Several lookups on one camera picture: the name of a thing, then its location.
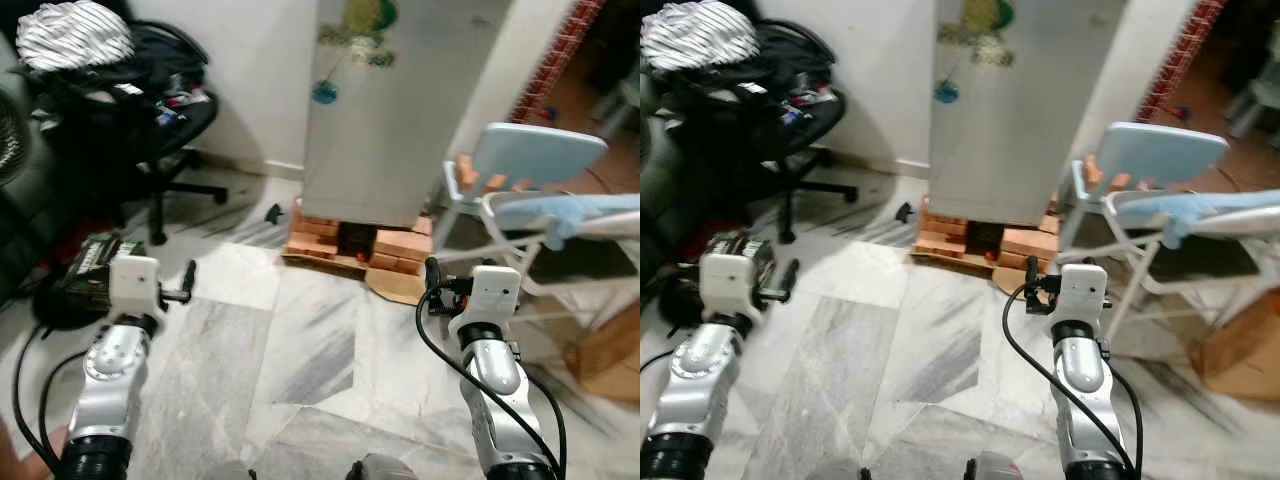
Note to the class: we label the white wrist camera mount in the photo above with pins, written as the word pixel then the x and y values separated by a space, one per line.
pixel 133 280
pixel 728 282
pixel 1083 292
pixel 495 295

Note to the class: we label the red brick stack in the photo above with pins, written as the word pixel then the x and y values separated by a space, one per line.
pixel 1025 245
pixel 402 250
pixel 312 240
pixel 940 238

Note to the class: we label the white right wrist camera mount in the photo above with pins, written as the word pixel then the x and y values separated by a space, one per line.
pixel 495 295
pixel 1083 292

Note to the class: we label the dark round fan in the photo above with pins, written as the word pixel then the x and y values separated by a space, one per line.
pixel 12 140

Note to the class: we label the small black floor object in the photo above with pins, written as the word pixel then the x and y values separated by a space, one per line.
pixel 905 213
pixel 273 213

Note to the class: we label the tan cardboard sheet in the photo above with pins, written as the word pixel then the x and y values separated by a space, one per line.
pixel 1010 280
pixel 400 288

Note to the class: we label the dark box with green print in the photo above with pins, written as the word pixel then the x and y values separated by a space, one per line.
pixel 88 265
pixel 765 255

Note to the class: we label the light blue cloth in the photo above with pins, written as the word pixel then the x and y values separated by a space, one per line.
pixel 590 212
pixel 1210 210

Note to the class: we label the silver grey fridge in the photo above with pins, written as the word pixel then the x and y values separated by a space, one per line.
pixel 400 150
pixel 1010 150

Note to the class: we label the light blue folding chair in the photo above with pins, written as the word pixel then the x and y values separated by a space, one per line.
pixel 1165 150
pixel 535 150

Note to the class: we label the green yellow fridge sticker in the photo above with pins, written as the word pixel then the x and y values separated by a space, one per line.
pixel 358 40
pixel 980 38

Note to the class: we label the brown cardboard box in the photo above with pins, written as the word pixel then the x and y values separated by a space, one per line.
pixel 1240 350
pixel 608 350

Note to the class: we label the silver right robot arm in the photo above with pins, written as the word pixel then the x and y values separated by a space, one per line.
pixel 500 400
pixel 1085 400

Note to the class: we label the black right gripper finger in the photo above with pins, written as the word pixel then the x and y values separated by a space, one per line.
pixel 1031 277
pixel 433 278

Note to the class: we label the small blue fridge sticker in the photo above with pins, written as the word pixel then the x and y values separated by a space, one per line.
pixel 947 92
pixel 325 93

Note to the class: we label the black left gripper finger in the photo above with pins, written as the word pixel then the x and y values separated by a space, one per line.
pixel 189 280
pixel 791 280

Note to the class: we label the black office chair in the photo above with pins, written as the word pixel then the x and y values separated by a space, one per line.
pixel 780 130
pixel 150 130

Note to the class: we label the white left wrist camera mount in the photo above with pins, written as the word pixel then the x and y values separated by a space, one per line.
pixel 728 282
pixel 133 280

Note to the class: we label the black white striped cloth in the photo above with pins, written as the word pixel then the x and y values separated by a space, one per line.
pixel 75 35
pixel 700 33

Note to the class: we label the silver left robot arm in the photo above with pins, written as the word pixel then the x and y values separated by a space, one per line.
pixel 110 380
pixel 700 380

